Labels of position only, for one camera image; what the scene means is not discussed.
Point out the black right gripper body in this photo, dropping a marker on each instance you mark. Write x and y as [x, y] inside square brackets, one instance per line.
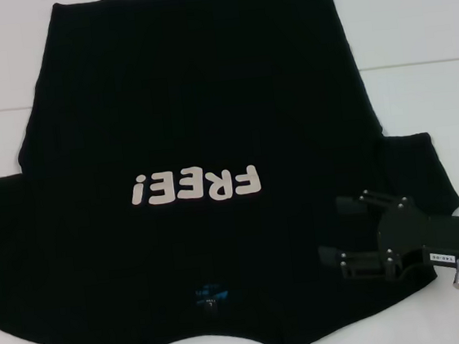
[404, 233]

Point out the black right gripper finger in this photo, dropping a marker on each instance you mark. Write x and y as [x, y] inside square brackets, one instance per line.
[347, 204]
[366, 265]

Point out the black shirt with FREE! print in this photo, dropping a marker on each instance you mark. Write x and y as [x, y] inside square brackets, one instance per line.
[205, 100]

